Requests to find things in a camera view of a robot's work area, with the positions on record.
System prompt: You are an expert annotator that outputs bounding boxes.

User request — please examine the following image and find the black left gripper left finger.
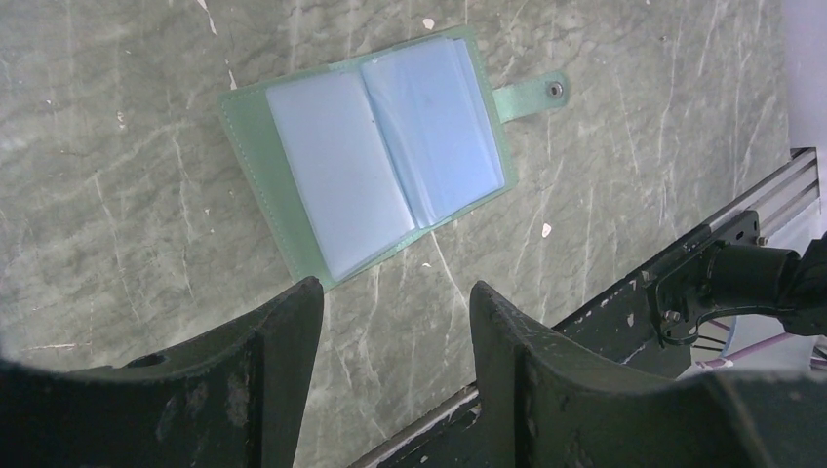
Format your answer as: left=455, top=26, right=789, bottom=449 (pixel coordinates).
left=1, top=277, right=324, bottom=467

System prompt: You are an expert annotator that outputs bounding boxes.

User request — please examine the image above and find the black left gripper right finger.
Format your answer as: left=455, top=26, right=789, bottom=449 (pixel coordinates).
left=469, top=282, right=826, bottom=467

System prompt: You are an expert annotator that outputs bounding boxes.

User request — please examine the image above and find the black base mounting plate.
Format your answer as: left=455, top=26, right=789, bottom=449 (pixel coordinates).
left=351, top=210, right=827, bottom=468

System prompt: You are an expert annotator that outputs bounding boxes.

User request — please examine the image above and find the aluminium front frame rail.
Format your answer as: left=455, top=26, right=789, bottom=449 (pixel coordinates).
left=703, top=147, right=820, bottom=247

